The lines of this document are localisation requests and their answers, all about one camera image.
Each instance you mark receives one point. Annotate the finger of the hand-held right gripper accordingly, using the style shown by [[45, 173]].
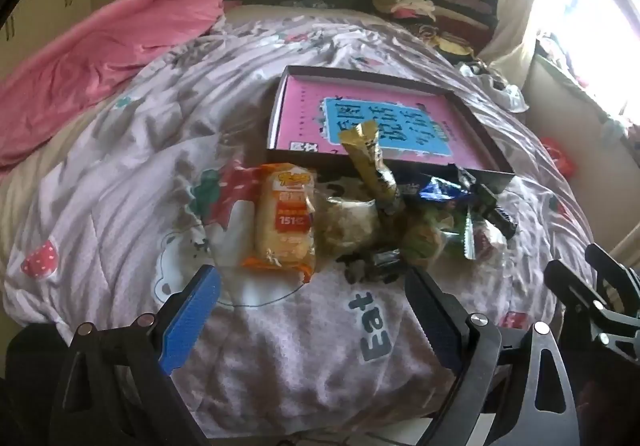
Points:
[[612, 273], [575, 291]]

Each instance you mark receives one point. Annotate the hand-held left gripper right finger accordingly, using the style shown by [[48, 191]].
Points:
[[435, 321]]

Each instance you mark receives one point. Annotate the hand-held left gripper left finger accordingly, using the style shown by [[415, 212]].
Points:
[[192, 321]]

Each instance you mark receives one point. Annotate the green snack packet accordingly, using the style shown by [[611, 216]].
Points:
[[425, 238]]

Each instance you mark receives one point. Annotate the dark striped snack packet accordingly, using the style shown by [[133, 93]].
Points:
[[375, 263]]

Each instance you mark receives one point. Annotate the clear round pastry packet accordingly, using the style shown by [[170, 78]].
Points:
[[485, 238]]

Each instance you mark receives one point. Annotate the dark chocolate bar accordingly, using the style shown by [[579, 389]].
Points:
[[492, 211]]

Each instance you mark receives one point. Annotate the clear flaky pastry packet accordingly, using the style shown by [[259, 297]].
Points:
[[347, 223]]

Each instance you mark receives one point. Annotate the blue snack packet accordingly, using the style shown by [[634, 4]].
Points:
[[440, 188]]

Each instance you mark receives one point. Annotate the orange snack packet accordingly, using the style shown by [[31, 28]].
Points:
[[282, 221]]

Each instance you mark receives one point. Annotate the shallow cardboard box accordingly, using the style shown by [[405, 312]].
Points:
[[492, 180]]

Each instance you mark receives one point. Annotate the yellow snack bar packet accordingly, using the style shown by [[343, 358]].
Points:
[[370, 161]]

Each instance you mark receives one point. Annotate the printed lilac quilt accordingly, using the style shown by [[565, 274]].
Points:
[[150, 151]]

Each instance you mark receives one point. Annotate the white plastic bag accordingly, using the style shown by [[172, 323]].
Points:
[[510, 96]]

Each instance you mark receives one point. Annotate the clothes on windowsill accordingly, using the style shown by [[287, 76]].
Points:
[[565, 56]]

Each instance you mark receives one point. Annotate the pink book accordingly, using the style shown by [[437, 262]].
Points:
[[300, 111]]

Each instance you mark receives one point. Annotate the pink blanket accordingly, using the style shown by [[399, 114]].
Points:
[[100, 51]]

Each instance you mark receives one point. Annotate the white curtain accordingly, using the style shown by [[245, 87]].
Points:
[[520, 1]]

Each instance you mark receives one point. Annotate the blue patterned garment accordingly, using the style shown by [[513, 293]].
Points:
[[310, 4]]

